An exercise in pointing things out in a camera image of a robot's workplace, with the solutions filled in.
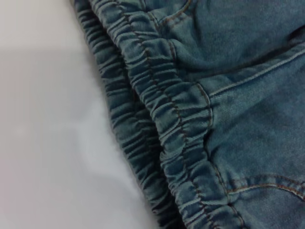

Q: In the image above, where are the blue denim shorts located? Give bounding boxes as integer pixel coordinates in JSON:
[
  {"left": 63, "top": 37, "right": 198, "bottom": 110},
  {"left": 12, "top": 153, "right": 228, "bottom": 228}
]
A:
[{"left": 69, "top": 0, "right": 305, "bottom": 229}]

